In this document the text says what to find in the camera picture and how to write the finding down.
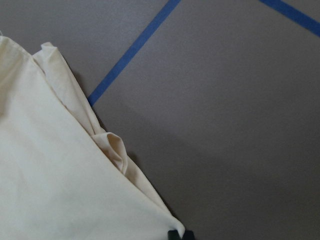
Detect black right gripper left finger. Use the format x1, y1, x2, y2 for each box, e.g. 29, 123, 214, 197
167, 230, 181, 240

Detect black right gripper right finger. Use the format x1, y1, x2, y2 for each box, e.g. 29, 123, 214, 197
182, 230, 195, 240

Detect beige long-sleeve printed shirt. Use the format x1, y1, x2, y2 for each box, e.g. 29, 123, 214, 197
0, 36, 185, 240

